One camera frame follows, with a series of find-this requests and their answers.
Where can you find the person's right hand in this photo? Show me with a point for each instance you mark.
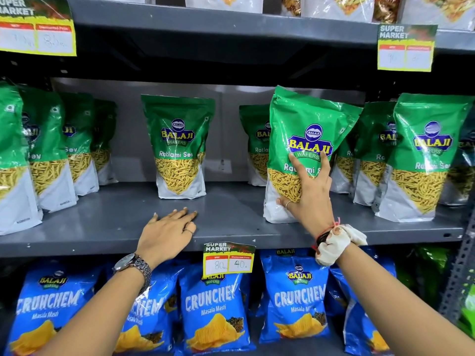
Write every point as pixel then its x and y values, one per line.
pixel 313 203

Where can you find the person's left hand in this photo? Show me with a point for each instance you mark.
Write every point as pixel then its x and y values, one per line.
pixel 163 237

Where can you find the person's right middle finger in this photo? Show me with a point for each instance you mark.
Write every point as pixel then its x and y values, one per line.
pixel 325 164

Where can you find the person's right thumb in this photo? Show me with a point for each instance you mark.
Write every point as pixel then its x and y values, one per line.
pixel 284 202

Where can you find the person's left little finger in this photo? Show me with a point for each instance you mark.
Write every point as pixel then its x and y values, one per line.
pixel 154 219

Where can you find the green snack pouch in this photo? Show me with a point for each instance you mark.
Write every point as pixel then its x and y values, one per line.
pixel 308 114

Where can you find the person's right forearm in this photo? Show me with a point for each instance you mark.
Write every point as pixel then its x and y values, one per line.
pixel 389 304

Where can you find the person's left forearm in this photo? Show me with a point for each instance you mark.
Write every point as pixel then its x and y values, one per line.
pixel 92 322

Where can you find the silver metal wristwatch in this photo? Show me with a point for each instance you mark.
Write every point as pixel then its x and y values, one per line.
pixel 137 265

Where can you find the grey metal shelf board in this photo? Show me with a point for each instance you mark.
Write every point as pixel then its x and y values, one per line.
pixel 230 222
pixel 222 25

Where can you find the white cloth wrist wrap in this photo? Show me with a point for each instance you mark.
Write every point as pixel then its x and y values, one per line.
pixel 336 244

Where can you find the row of green packets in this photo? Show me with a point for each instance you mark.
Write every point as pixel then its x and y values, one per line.
pixel 178 144

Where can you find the grey shelf back panel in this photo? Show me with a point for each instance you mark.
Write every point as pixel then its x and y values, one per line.
pixel 130 144

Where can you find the yellow green price tag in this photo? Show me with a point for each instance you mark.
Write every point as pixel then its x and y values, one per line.
pixel 228 261
pixel 406 51
pixel 37 37

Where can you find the row of blue chip packets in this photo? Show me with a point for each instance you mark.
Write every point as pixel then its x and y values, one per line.
pixel 211 304

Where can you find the lime green packet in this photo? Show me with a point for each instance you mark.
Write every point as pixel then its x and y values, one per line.
pixel 434 270

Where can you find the row of white snack packets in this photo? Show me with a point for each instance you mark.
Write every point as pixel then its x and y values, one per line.
pixel 334 11

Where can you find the perforated grey shelf post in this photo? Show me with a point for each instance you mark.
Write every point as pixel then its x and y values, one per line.
pixel 458 270

